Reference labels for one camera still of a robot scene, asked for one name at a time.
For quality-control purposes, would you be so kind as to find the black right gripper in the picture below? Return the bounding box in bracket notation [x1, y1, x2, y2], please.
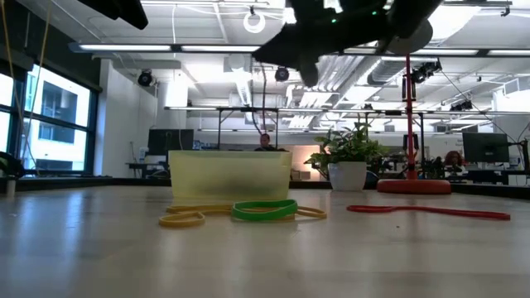
[252, 0, 390, 88]

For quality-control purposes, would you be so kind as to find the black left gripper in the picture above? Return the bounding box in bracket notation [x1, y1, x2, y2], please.
[78, 0, 149, 31]

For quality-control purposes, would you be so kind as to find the green rubber band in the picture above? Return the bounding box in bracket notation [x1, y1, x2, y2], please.
[230, 199, 299, 223]

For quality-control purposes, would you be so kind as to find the red rubber band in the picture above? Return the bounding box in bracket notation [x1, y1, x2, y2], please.
[346, 204, 512, 222]

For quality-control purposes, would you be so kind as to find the yellow translucent plastic bin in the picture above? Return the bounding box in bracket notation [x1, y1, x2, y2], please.
[167, 149, 293, 202]

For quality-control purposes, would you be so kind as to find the long ceiling light strip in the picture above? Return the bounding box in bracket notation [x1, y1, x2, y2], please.
[413, 48, 530, 57]
[78, 43, 262, 53]

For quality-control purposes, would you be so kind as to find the person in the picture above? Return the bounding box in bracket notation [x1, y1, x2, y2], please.
[253, 132, 287, 152]
[442, 150, 465, 174]

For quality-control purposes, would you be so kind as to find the large window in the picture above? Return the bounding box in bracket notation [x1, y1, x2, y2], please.
[0, 61, 99, 175]

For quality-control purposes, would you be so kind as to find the green plant in white pot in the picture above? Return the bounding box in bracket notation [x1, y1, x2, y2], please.
[304, 122, 390, 192]

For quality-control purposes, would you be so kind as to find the black computer monitor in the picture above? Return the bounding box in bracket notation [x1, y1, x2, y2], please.
[462, 132, 510, 163]
[147, 128, 195, 156]

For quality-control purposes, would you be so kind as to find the red desk lamp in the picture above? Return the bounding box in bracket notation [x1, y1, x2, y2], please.
[376, 18, 452, 195]

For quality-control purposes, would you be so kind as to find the black clamp knob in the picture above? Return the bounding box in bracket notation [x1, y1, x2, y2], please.
[0, 151, 24, 198]

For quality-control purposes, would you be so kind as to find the white ring ceiling lamp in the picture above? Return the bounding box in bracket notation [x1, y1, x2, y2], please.
[243, 11, 266, 35]

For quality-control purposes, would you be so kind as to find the black rig camera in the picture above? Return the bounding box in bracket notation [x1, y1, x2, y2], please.
[411, 59, 443, 84]

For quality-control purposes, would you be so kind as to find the black aluminium table frame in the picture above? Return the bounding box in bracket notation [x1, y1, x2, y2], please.
[0, 175, 530, 200]

